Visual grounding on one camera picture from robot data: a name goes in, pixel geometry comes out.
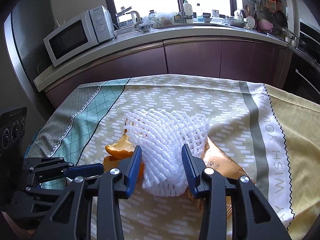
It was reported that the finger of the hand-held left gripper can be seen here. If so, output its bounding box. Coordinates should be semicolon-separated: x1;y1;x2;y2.
24;184;63;207
24;156;104;180

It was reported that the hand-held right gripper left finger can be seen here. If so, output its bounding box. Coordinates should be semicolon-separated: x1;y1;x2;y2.
37;145;143;240

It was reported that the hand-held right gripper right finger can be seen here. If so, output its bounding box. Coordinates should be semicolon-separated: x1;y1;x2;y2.
181;144;292;240

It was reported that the white foam fruit net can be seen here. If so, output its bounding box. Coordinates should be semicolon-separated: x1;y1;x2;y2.
124;108;210;197

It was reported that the orange peel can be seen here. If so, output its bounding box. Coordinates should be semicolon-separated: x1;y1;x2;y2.
104;134;145;180

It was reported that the small gold foil wrapper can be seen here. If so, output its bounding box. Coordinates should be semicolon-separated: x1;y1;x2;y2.
185;137;257;220

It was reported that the patterned tablecloth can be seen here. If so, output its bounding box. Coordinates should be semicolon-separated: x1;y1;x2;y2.
25;74;320;240

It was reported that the grey refrigerator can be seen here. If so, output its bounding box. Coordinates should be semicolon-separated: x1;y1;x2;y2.
4;2;60;110

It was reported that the white microwave oven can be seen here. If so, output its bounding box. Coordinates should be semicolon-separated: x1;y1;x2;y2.
43;5;116;67

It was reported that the brown kitchen counter cabinet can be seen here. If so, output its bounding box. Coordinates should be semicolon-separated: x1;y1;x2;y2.
33;21;295;108

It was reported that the clear food container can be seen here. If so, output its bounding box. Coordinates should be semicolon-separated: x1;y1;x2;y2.
114;26;135;37

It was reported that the built-in black oven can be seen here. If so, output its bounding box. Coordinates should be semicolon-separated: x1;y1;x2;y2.
282;52;320;105

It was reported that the glass teapot with lid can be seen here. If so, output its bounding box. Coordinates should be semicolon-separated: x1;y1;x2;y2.
117;6;134;28

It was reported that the white electric kettle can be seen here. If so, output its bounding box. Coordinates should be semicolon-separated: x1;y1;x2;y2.
130;11;141;25

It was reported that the clear plastic bag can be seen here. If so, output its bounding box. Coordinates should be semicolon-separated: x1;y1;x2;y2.
157;11;175;25

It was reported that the pink bowl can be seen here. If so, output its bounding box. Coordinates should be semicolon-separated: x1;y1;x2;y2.
257;19;273;32

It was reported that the metal kitchen faucet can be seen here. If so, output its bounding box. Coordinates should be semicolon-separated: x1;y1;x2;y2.
167;0;194;23

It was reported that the metal pot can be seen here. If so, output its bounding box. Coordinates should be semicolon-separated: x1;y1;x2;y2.
281;27;299;43

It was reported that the black gas stove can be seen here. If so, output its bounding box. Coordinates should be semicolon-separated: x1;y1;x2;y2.
297;39;320;63

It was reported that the black frying pan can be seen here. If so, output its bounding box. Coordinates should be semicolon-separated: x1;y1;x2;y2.
275;10;288;27

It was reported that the black range hood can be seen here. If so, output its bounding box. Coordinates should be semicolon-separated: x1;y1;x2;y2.
299;21;320;42

